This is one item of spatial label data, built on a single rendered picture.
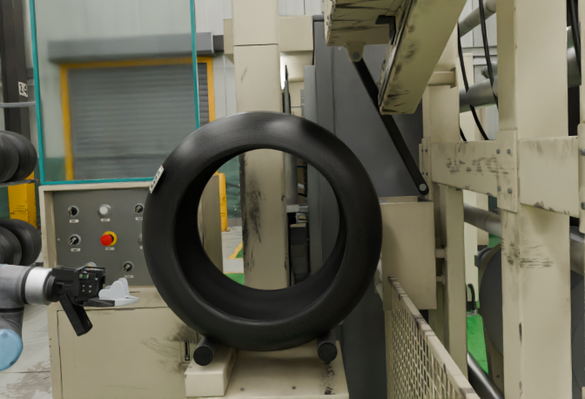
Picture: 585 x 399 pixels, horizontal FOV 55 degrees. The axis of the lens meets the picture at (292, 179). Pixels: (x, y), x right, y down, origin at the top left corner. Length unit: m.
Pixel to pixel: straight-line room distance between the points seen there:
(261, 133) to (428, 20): 0.42
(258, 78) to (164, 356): 1.00
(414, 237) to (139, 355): 1.03
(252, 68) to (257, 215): 0.42
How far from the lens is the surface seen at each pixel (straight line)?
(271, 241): 1.63
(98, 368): 2.12
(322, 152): 1.23
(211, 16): 10.73
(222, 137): 1.24
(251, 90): 1.62
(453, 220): 1.61
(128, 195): 2.01
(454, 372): 0.96
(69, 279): 1.47
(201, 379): 1.36
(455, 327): 1.68
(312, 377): 1.44
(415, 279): 1.60
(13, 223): 5.65
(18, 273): 1.51
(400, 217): 1.57
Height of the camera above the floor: 1.35
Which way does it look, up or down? 3 degrees down
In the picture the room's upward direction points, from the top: 2 degrees counter-clockwise
